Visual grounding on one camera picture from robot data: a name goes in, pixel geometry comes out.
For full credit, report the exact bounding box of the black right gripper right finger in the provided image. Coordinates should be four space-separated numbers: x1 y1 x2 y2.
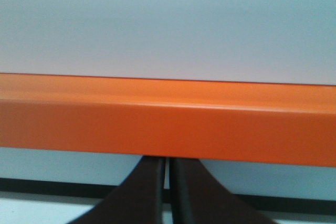
169 158 273 223

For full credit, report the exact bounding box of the fume hood sash orange handle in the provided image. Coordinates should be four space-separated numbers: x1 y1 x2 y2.
0 0 336 201

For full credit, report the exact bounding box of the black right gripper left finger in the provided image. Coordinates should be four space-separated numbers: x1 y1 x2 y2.
71 156 165 223

